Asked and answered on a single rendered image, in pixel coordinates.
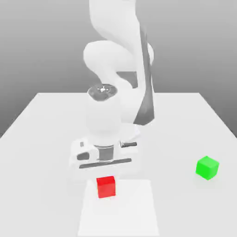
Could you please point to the small green cube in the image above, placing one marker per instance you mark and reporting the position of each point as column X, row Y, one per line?
column 207, row 167

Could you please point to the small red cube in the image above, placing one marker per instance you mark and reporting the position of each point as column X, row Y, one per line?
column 106, row 187

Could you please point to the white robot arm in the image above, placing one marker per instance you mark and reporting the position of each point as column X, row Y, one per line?
column 103, row 114

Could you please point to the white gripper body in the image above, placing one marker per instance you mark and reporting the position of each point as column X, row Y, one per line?
column 105, row 163

